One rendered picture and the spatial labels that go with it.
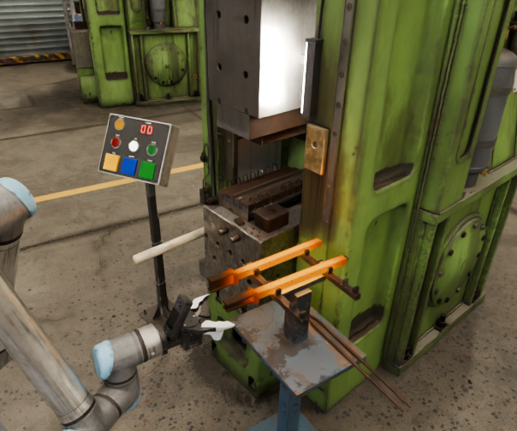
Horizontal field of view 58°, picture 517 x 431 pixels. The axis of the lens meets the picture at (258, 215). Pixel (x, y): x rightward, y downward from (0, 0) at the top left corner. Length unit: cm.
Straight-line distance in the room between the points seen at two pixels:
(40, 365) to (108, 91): 557
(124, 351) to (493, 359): 212
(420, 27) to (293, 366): 122
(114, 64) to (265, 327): 527
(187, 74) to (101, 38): 115
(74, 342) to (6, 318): 166
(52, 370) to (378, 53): 124
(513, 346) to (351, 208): 163
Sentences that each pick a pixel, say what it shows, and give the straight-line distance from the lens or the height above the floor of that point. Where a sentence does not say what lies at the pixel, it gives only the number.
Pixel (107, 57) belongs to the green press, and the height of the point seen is 62.
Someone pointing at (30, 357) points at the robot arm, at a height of 108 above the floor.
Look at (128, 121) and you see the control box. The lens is 228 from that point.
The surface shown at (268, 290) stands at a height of 99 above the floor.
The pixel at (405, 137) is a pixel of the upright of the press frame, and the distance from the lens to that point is 192.
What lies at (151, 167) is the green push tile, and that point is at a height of 103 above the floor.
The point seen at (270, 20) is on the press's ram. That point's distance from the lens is 165.
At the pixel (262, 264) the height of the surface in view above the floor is 99.
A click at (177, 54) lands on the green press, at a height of 64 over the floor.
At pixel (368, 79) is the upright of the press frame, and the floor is 155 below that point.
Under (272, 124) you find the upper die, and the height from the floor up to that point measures 131.
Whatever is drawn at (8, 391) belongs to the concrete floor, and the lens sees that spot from 271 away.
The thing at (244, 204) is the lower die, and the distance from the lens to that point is 190.
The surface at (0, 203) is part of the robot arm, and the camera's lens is 121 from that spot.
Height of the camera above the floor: 190
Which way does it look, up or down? 30 degrees down
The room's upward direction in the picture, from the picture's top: 2 degrees clockwise
